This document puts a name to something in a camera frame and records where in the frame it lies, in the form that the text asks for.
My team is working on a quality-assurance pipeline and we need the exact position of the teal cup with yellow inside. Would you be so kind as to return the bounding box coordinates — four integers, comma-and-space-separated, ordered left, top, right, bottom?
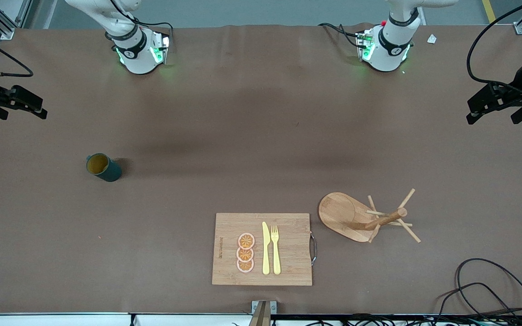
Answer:
86, 153, 123, 182

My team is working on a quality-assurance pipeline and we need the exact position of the wooden cup rack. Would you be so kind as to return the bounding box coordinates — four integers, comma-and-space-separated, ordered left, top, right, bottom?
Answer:
318, 188, 421, 244

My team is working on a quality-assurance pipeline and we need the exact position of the brown table cover sheet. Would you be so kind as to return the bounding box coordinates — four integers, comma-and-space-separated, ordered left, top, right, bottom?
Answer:
0, 24, 522, 315

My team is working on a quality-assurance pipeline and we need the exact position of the yellow plastic fork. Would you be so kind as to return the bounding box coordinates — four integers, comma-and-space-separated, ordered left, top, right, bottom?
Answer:
271, 225, 281, 275

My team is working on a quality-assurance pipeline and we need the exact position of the yellow plastic knife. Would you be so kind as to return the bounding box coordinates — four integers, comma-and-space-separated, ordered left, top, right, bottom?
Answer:
262, 221, 271, 275

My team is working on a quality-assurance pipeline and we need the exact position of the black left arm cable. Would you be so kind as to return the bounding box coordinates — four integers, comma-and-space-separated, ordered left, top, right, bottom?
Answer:
466, 0, 522, 98

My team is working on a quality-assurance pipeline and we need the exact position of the black looped cable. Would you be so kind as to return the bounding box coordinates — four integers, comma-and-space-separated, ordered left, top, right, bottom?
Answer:
433, 283, 515, 326
455, 258, 522, 326

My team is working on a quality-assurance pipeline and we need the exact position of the black cable bundle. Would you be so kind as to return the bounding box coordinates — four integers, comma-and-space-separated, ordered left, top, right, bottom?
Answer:
270, 313, 522, 326

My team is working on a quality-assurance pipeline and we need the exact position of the bamboo cutting board, metal handle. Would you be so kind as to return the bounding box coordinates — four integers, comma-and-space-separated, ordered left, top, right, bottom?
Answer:
212, 213, 317, 287

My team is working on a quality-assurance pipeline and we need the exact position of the grey metal bracket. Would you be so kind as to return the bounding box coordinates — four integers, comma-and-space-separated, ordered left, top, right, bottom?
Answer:
248, 300, 278, 326

